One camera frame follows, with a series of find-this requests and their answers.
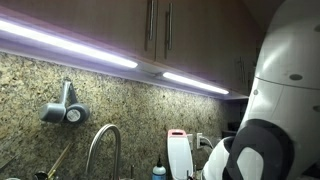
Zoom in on white bottle blue label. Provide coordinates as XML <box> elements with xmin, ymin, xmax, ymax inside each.
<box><xmin>152</xmin><ymin>155</ymin><xmax>167</xmax><ymax>180</ymax></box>

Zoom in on short under-cabinet light strip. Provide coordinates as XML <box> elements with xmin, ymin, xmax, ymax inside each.
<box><xmin>162</xmin><ymin>71</ymin><xmax>230</xmax><ymax>95</ymax></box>

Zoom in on white pink cutting board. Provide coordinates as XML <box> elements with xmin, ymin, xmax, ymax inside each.
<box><xmin>166</xmin><ymin>129</ymin><xmax>194</xmax><ymax>180</ymax></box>

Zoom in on chrome gooseneck faucet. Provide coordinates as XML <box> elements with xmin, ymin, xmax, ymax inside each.
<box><xmin>83</xmin><ymin>123</ymin><xmax>136</xmax><ymax>180</ymax></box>

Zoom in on metal dish rack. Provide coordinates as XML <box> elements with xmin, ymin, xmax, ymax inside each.
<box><xmin>185</xmin><ymin>164</ymin><xmax>198</xmax><ymax>180</ymax></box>

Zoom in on long under-cabinet light strip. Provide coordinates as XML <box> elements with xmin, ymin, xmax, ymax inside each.
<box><xmin>0</xmin><ymin>19</ymin><xmax>139</xmax><ymax>70</ymax></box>

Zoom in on wooden utensil stick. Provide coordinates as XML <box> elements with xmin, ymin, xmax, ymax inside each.
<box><xmin>45</xmin><ymin>142</ymin><xmax>74</xmax><ymax>180</ymax></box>

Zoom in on white wall outlet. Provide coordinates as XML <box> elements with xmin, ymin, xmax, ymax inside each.
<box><xmin>196</xmin><ymin>132</ymin><xmax>204</xmax><ymax>150</ymax></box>

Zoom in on steel cabinet door handle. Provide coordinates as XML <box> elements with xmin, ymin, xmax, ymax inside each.
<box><xmin>144</xmin><ymin>0</ymin><xmax>158</xmax><ymax>52</ymax></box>
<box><xmin>164</xmin><ymin>2</ymin><xmax>175</xmax><ymax>60</ymax></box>

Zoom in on white cable orange plug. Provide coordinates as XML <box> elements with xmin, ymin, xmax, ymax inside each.
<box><xmin>199</xmin><ymin>135</ymin><xmax>216</xmax><ymax>150</ymax></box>

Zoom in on wooden wall cabinets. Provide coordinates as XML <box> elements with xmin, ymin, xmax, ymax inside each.
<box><xmin>0</xmin><ymin>0</ymin><xmax>268</xmax><ymax>98</ymax></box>

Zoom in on grey wall pot filler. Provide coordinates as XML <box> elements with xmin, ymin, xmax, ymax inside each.
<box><xmin>38</xmin><ymin>78</ymin><xmax>91</xmax><ymax>125</ymax></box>

